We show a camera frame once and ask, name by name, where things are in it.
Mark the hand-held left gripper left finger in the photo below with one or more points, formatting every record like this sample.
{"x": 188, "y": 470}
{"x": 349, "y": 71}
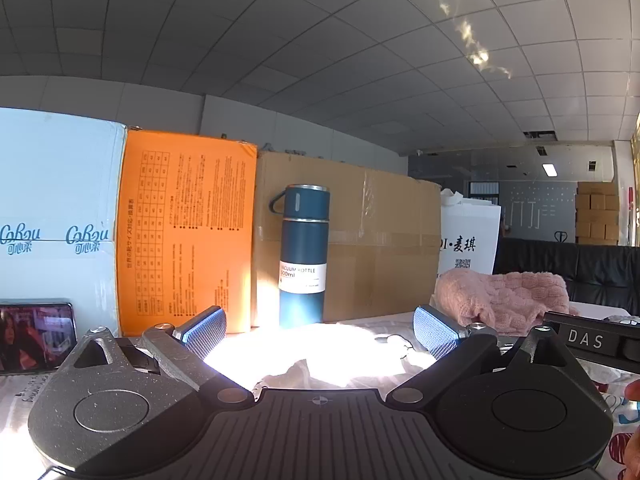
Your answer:
{"x": 205, "y": 332}

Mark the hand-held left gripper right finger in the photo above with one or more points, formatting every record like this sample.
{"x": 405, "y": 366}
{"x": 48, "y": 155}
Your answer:
{"x": 435, "y": 332}

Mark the pink knitted towel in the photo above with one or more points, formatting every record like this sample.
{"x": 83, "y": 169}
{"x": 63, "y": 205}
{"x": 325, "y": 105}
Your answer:
{"x": 505, "y": 300}

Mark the person's right hand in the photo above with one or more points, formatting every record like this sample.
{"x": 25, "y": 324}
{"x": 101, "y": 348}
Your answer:
{"x": 635, "y": 392}

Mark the black sofa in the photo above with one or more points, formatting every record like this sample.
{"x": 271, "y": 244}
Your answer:
{"x": 600, "y": 270}

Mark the white crumpled paper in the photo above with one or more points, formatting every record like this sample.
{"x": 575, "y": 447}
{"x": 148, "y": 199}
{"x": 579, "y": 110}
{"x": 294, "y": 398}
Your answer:
{"x": 295, "y": 375}

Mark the orange carton box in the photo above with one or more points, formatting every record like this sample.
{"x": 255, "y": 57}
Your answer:
{"x": 185, "y": 230}

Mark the brown cardboard box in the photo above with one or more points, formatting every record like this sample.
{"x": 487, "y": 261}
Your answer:
{"x": 380, "y": 240}

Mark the white paper bag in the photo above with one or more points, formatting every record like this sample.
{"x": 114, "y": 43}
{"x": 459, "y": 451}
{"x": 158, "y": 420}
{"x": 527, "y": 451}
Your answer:
{"x": 470, "y": 225}

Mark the stack of cardboard boxes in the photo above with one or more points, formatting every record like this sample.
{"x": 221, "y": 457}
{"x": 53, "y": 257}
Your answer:
{"x": 597, "y": 210}

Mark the blue vacuum bottle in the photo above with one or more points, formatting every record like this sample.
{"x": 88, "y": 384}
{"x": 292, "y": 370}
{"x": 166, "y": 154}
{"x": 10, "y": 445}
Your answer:
{"x": 305, "y": 240}

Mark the black smartphone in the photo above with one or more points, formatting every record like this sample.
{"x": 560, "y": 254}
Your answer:
{"x": 35, "y": 335}

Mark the ceiling light panel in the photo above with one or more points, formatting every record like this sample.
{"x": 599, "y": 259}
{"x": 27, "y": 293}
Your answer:
{"x": 550, "y": 169}

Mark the ceiling air vent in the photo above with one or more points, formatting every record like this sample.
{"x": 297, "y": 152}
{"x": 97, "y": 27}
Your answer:
{"x": 540, "y": 135}

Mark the light blue carton box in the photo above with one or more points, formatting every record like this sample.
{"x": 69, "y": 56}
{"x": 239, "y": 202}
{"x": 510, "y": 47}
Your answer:
{"x": 50, "y": 175}

